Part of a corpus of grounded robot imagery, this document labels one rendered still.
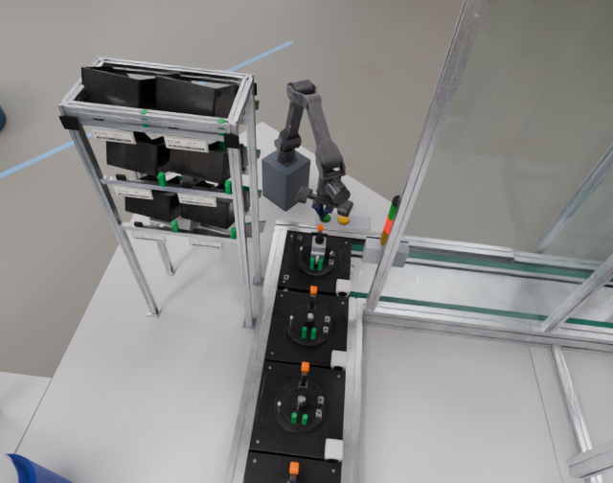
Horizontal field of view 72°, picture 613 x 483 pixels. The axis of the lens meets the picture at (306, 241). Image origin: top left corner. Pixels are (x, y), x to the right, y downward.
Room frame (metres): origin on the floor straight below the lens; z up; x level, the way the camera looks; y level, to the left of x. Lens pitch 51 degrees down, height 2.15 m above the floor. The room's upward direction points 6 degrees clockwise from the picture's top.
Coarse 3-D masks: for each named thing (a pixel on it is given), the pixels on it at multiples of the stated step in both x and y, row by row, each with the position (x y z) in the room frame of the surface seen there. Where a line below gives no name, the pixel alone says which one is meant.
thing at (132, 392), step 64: (192, 256) 0.93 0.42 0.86; (128, 320) 0.65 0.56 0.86; (192, 320) 0.67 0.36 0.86; (256, 320) 0.69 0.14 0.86; (64, 384) 0.42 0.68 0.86; (128, 384) 0.44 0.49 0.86; (192, 384) 0.45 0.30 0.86; (384, 384) 0.51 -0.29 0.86; (448, 384) 0.53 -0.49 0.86; (512, 384) 0.55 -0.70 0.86; (64, 448) 0.25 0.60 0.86; (128, 448) 0.26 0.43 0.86; (192, 448) 0.28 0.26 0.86; (384, 448) 0.33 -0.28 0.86; (448, 448) 0.34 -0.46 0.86; (512, 448) 0.36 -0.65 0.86
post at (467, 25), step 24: (480, 0) 0.72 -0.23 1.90; (456, 24) 0.74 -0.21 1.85; (456, 48) 0.71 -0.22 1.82; (456, 72) 0.71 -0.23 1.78; (432, 96) 0.74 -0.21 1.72; (432, 120) 0.71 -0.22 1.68; (432, 144) 0.71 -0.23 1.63; (408, 192) 0.71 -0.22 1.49; (408, 216) 0.71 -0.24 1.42; (384, 264) 0.71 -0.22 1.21
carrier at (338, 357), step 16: (288, 304) 0.70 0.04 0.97; (304, 304) 0.71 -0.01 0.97; (320, 304) 0.71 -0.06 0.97; (336, 304) 0.72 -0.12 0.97; (272, 320) 0.64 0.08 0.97; (288, 320) 0.63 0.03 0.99; (304, 320) 0.64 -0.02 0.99; (320, 320) 0.64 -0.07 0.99; (336, 320) 0.66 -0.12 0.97; (272, 336) 0.58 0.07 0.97; (288, 336) 0.59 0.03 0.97; (304, 336) 0.58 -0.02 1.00; (320, 336) 0.59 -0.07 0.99; (336, 336) 0.60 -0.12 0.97; (272, 352) 0.53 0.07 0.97; (288, 352) 0.54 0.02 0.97; (304, 352) 0.54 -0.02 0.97; (320, 352) 0.55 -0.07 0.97; (336, 352) 0.54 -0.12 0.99; (336, 368) 0.50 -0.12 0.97
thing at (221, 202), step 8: (200, 184) 0.85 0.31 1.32; (208, 184) 0.89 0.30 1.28; (224, 184) 0.98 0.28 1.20; (248, 192) 0.96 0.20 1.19; (216, 200) 0.74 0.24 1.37; (224, 200) 0.88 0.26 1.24; (232, 200) 0.76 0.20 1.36; (248, 200) 0.86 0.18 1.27; (184, 208) 0.74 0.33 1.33; (192, 208) 0.74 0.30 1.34; (200, 208) 0.74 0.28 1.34; (208, 208) 0.74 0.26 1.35; (216, 208) 0.73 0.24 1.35; (224, 208) 0.73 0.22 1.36; (232, 208) 0.75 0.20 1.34; (248, 208) 0.85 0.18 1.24; (184, 216) 0.73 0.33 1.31; (192, 216) 0.73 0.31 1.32; (200, 216) 0.73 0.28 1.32; (208, 216) 0.73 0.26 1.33; (216, 216) 0.73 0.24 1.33; (224, 216) 0.72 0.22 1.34; (232, 216) 0.74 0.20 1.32; (208, 224) 0.72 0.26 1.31; (216, 224) 0.72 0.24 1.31; (224, 224) 0.71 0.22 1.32
